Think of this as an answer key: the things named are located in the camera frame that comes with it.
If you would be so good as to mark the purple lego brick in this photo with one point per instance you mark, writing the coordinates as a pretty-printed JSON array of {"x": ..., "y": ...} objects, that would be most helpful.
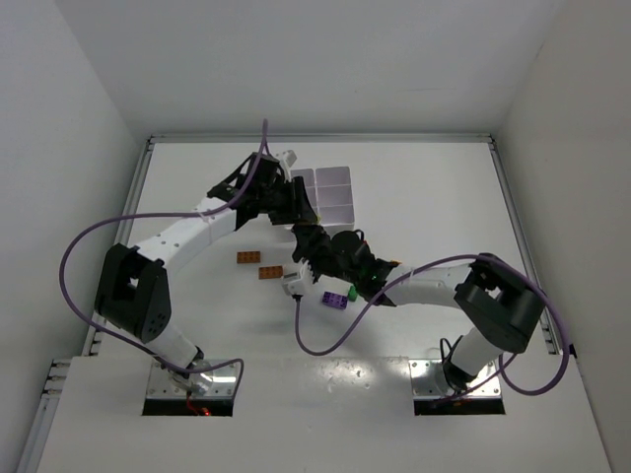
[{"x": 334, "y": 300}]

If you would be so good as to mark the white divided container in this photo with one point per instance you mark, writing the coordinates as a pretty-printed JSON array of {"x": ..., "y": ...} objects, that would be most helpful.
[
  {"x": 334, "y": 199},
  {"x": 307, "y": 189}
]

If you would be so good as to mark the left white divided container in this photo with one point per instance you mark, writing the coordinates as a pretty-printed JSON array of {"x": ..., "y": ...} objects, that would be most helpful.
[{"x": 307, "y": 189}]

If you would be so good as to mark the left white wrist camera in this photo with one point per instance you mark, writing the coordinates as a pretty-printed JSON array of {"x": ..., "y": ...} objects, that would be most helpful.
[{"x": 286, "y": 159}]

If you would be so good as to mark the dark green lego brick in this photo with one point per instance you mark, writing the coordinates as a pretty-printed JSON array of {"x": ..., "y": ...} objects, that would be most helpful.
[{"x": 352, "y": 294}]

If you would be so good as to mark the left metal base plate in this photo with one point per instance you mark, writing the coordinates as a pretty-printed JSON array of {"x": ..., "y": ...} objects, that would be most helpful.
[{"x": 163, "y": 384}]

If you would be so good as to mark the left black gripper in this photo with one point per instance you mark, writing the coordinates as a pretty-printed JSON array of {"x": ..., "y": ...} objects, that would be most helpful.
[{"x": 287, "y": 200}]

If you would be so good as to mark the right white divided container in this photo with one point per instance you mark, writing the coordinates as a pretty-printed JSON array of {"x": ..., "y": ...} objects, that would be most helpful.
[{"x": 334, "y": 199}]

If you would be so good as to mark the metal base plate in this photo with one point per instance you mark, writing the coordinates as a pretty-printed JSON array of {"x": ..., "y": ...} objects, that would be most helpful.
[
  {"x": 429, "y": 384},
  {"x": 163, "y": 384}
]

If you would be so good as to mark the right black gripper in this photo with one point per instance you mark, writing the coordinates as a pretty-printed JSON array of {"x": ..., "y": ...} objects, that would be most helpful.
[{"x": 315, "y": 251}]

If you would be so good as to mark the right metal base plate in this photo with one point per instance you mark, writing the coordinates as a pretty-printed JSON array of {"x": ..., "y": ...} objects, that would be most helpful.
[{"x": 429, "y": 384}]

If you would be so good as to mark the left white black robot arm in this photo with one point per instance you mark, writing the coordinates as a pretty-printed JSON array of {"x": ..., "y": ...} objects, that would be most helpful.
[{"x": 134, "y": 289}]

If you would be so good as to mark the orange lego plate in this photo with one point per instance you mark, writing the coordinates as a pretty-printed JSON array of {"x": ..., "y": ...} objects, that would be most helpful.
[
  {"x": 249, "y": 257},
  {"x": 270, "y": 272}
]

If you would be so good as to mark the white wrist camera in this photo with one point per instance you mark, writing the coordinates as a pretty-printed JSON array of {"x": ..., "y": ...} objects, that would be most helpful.
[
  {"x": 286, "y": 159},
  {"x": 299, "y": 281}
]

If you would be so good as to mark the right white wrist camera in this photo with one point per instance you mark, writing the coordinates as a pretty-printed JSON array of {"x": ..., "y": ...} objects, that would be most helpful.
[{"x": 299, "y": 281}]

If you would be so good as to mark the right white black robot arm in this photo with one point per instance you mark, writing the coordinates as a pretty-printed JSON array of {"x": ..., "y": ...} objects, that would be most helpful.
[{"x": 500, "y": 304}]

